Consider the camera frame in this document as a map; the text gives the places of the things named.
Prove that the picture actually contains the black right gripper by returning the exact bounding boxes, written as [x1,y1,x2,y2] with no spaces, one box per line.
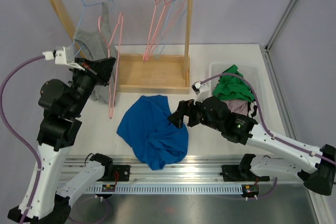
[168,94,223,132]

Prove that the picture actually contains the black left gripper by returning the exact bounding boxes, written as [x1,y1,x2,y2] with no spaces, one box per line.
[69,56,117,115]

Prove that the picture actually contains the blue tank top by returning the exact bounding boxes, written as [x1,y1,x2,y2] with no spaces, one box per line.
[117,95,189,170]

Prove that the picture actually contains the pink wire hanger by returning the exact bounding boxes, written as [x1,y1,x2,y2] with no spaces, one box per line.
[142,0,188,62]

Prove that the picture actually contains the green tank top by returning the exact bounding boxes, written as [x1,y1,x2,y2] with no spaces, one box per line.
[212,76,255,102]

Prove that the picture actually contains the light blue wire hanger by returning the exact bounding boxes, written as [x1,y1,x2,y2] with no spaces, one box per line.
[151,0,187,60]

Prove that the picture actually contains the mauve pink tank top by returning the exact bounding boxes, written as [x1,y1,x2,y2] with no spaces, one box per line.
[224,99,248,116]

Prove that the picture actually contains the black white striped tank top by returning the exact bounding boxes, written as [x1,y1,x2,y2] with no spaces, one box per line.
[247,91,258,119]

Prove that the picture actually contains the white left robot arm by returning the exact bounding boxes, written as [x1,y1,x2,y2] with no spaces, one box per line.
[7,58,116,223]

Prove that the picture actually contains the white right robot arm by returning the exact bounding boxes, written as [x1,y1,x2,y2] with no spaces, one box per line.
[167,97,335,196]

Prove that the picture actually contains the grey tank top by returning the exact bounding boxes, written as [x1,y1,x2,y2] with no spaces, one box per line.
[73,2,118,103]

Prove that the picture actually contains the light blue hanger far left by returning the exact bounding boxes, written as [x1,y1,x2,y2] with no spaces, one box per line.
[72,0,114,57]

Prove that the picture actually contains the wooden clothes rack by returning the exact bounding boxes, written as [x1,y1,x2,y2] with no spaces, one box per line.
[49,0,193,94]

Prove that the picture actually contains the white perforated plastic basket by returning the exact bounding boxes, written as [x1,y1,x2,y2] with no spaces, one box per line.
[207,62,263,121]

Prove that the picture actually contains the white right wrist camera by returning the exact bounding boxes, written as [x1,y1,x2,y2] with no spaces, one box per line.
[192,81,209,104]

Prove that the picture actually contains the aluminium mounting rail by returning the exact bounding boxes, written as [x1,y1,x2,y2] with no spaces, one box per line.
[60,155,321,184]

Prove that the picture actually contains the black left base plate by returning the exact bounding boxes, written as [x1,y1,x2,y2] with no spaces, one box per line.
[102,164,131,182]

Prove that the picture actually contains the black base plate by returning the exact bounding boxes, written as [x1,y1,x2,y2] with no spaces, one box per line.
[102,164,131,182]
[220,165,270,182]

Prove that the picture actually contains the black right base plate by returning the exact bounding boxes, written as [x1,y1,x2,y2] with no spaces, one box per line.
[220,165,270,182]

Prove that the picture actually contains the white slotted cable duct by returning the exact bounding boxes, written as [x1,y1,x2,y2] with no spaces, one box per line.
[85,184,243,195]

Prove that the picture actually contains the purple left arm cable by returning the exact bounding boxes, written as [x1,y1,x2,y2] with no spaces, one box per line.
[0,53,112,224]

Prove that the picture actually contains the aluminium corner frame post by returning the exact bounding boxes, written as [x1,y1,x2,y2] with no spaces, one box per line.
[265,0,314,53]

